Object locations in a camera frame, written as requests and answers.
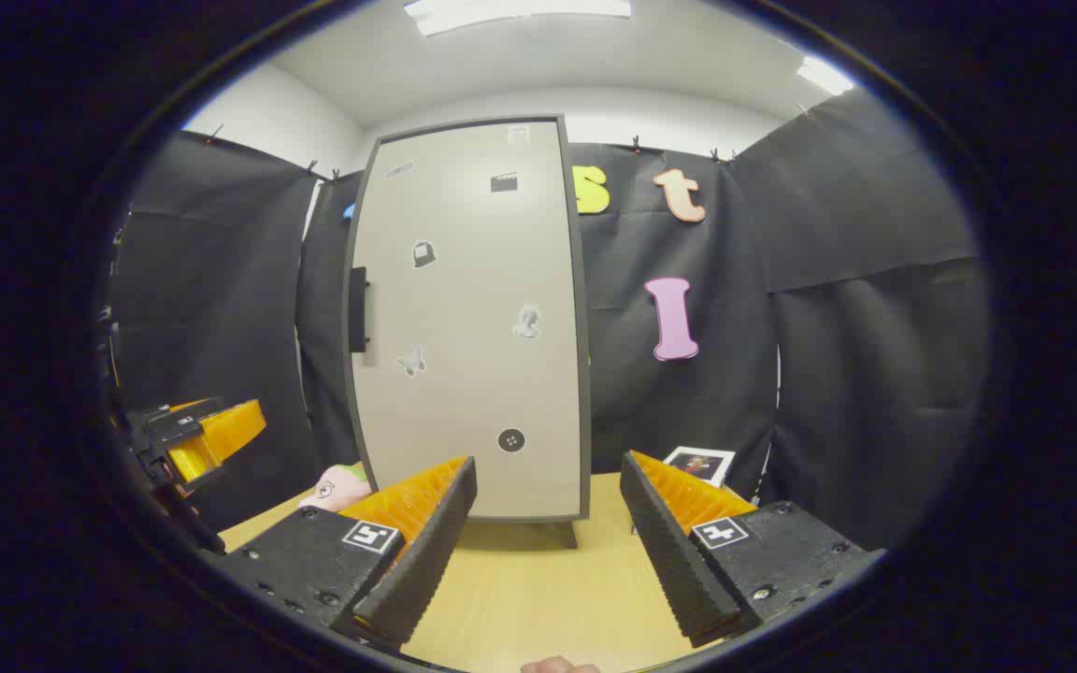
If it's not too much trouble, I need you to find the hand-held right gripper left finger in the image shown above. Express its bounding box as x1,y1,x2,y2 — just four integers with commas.
211,456,479,651

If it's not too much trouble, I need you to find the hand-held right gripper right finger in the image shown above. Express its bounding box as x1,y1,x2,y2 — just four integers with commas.
620,451,885,648

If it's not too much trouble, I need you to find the black cabinet door handle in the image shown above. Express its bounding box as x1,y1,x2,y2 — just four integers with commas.
349,266,370,354

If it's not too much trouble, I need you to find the light grey cabinet door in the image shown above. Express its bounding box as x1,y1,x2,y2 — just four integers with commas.
342,114,593,523

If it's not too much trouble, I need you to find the white picture cover book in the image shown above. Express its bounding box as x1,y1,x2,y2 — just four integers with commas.
663,446,737,489

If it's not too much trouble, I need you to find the pink plush toy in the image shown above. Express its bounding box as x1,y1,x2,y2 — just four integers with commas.
298,465,373,512

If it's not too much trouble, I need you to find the black backdrop cloth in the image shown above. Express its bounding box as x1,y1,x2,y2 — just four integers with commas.
108,89,993,552

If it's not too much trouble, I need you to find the long ceiling light panel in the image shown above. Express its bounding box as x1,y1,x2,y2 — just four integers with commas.
405,0,633,36

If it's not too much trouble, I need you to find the small ceiling light panel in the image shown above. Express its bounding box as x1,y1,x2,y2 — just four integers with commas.
798,56,854,96

